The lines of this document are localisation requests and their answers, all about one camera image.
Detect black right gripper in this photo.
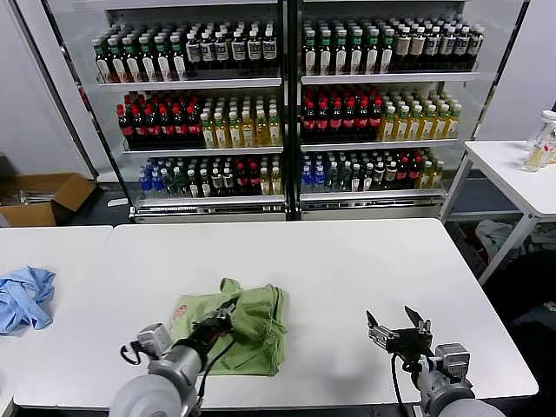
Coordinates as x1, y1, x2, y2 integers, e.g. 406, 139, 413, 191
365, 305, 434, 362

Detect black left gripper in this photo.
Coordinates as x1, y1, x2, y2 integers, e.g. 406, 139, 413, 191
193, 300, 240, 347

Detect light green polo shirt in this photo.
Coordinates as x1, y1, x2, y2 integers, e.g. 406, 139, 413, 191
167, 277, 290, 377

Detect white metal cabinet shelf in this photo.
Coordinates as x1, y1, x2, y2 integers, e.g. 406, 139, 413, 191
96, 76, 283, 91
300, 71, 481, 86
122, 145, 284, 157
300, 137, 460, 153
129, 194, 288, 218
299, 187, 447, 214

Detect black left wrist connector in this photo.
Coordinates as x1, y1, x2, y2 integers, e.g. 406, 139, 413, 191
120, 341, 142, 366

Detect white crumpled cloth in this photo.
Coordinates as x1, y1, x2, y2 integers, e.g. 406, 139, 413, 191
475, 219, 516, 261

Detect white side table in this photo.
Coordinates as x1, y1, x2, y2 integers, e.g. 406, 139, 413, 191
438, 139, 556, 286

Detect crumpled light blue shirt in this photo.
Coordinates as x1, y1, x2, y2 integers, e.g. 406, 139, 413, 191
0, 265, 57, 334

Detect white beverage display cabinet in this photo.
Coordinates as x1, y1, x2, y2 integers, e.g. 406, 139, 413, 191
103, 0, 470, 225

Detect open brown cardboard box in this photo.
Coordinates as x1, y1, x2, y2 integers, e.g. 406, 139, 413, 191
0, 172, 97, 228

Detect clear glass jar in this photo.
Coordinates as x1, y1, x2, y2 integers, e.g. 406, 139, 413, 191
523, 129, 549, 173

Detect grey metal bars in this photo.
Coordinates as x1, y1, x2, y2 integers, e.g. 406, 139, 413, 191
0, 189, 57, 205

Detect clear bottle white cap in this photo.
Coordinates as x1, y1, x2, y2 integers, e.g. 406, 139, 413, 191
537, 109, 556, 165

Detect green cap dark tea bottle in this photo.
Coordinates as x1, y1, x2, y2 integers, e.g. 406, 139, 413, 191
364, 28, 381, 75
94, 39, 110, 83
108, 37, 126, 83
380, 28, 395, 74
318, 29, 334, 76
154, 35, 172, 83
138, 36, 156, 83
169, 34, 188, 82
348, 28, 365, 75
302, 30, 319, 76
334, 29, 350, 76
122, 36, 141, 83

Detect white label dark drink bottle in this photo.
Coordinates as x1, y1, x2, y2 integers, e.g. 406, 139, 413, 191
246, 30, 263, 76
230, 30, 248, 76
468, 25, 486, 70
261, 28, 279, 75
425, 26, 441, 72
186, 33, 202, 78
454, 25, 471, 71
215, 31, 232, 77
200, 32, 217, 77
440, 26, 456, 71

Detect black framed glass cabinet door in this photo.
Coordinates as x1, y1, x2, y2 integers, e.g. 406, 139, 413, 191
12, 0, 134, 209
438, 0, 533, 218

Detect beige label dark drink bottle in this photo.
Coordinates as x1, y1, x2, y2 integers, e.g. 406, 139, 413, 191
410, 26, 427, 72
395, 26, 413, 73

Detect long black right arm cable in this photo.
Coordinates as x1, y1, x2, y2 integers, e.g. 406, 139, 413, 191
390, 354, 418, 417

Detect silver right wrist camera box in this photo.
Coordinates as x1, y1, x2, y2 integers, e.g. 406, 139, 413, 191
434, 342, 473, 383

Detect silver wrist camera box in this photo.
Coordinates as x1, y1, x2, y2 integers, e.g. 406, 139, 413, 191
136, 322, 173, 360
434, 342, 473, 383

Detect thin black left gripper cable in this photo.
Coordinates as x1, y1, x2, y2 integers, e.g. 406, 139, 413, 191
197, 334, 238, 407

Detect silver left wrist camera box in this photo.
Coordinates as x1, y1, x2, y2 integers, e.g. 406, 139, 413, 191
136, 322, 173, 360

